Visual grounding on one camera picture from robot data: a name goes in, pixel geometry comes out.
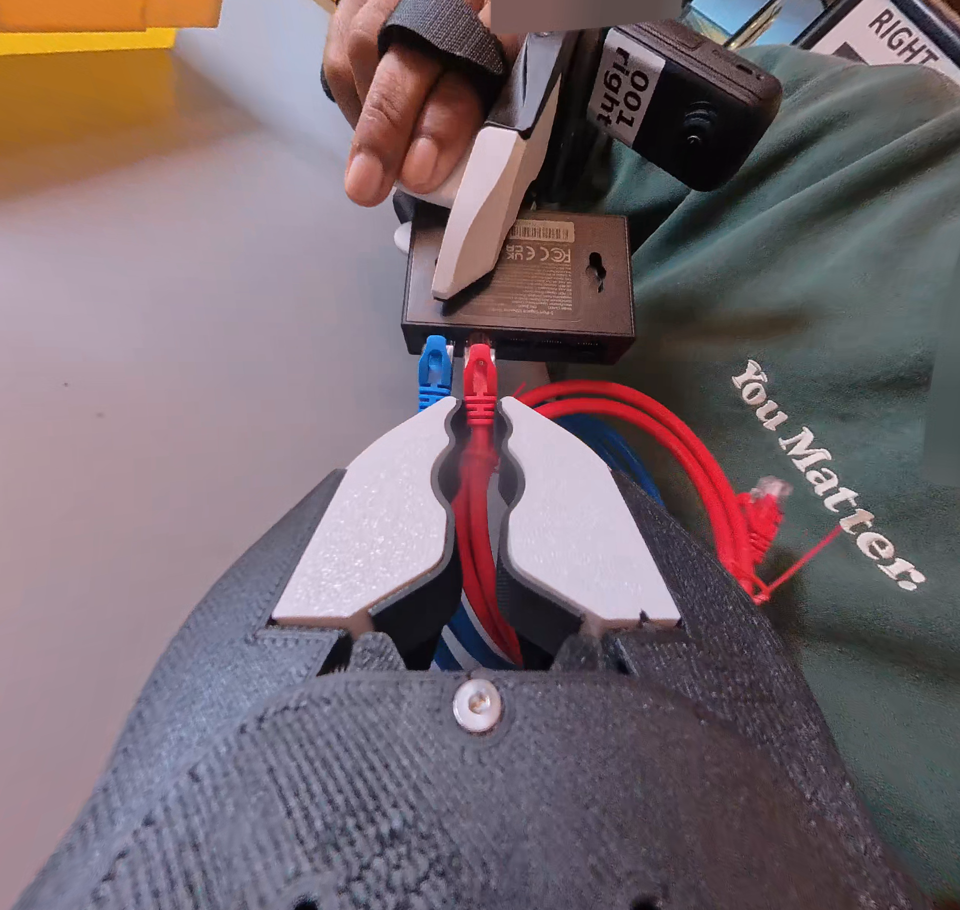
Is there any person's right hand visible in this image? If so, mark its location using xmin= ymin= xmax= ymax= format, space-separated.
xmin=321 ymin=0 xmax=496 ymax=208

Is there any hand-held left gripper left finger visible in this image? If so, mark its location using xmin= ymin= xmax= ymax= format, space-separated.
xmin=271 ymin=396 xmax=460 ymax=632

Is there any blue ethernet cable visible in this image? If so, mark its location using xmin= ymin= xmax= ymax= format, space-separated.
xmin=416 ymin=334 xmax=669 ymax=673

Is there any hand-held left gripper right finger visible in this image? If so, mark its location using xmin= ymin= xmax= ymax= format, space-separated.
xmin=496 ymin=396 xmax=682 ymax=637

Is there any red ethernet cable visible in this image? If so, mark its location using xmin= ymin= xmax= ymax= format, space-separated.
xmin=450 ymin=333 xmax=845 ymax=671

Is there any black framed sign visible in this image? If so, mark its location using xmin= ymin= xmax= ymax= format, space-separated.
xmin=791 ymin=0 xmax=960 ymax=86

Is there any person's green sweatshirt torso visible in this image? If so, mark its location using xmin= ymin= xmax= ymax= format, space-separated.
xmin=547 ymin=44 xmax=960 ymax=904

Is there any black network switch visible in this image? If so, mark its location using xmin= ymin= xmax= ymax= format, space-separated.
xmin=399 ymin=211 xmax=637 ymax=366

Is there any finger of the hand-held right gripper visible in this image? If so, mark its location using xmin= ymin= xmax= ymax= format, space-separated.
xmin=391 ymin=183 xmax=455 ymax=253
xmin=431 ymin=74 xmax=564 ymax=304

